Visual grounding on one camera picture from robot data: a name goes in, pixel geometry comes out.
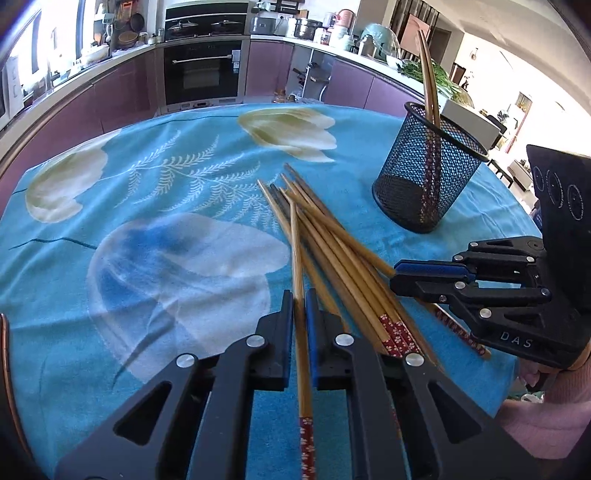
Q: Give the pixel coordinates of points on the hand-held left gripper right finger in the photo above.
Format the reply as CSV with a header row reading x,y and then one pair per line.
x,y
313,332

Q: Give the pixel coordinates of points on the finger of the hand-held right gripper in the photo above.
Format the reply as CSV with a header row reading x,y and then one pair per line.
x,y
429,286
429,266

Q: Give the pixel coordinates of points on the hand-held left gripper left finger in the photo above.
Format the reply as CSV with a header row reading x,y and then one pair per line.
x,y
288,332

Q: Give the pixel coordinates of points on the bamboo chopstick red patterned end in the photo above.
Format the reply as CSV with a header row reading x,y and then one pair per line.
x,y
299,277
433,87

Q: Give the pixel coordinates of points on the black mesh holder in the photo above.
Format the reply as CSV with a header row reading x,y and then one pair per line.
x,y
415,184

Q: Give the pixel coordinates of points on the group of bamboo chopsticks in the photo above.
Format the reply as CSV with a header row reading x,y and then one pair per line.
x,y
323,230

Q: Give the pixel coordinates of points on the person's right forearm pink sleeve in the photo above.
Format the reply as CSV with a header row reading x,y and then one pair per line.
x,y
545,429

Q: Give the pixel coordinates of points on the blue floral tablecloth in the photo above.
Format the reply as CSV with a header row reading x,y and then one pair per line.
x,y
161,207

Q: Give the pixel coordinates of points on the purple kitchen cabinet run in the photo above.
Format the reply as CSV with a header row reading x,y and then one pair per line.
x,y
268,69
69,110
360,92

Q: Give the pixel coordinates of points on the green leafy vegetables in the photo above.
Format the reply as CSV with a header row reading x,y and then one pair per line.
x,y
429,78

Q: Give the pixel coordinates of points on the clear glass dome cover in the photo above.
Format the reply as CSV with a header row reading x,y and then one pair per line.
x,y
381,39

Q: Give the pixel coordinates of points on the pink kettle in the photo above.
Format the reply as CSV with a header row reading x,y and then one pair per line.
x,y
345,18

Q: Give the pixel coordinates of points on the stainless steel pot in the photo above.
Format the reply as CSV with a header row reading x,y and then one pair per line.
x,y
307,28

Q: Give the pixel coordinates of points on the black built-in oven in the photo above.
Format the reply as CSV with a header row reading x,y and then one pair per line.
x,y
203,74

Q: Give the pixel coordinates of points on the dark copper-rimmed object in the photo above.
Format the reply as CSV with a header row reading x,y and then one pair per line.
x,y
9,392

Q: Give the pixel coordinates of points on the silver countertop appliance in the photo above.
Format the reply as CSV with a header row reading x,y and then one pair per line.
x,y
263,25

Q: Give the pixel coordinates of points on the black lidded pan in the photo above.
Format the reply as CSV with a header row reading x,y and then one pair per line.
x,y
182,28
226,26

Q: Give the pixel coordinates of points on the black integrated stove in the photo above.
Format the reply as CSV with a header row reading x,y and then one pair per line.
x,y
205,16

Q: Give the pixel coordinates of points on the brown bowl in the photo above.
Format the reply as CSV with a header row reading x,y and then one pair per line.
x,y
127,39

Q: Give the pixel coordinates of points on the pink wall board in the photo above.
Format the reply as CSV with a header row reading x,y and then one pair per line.
x,y
415,34

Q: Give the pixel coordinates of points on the black wall shelf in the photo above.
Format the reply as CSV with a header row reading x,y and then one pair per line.
x,y
277,5

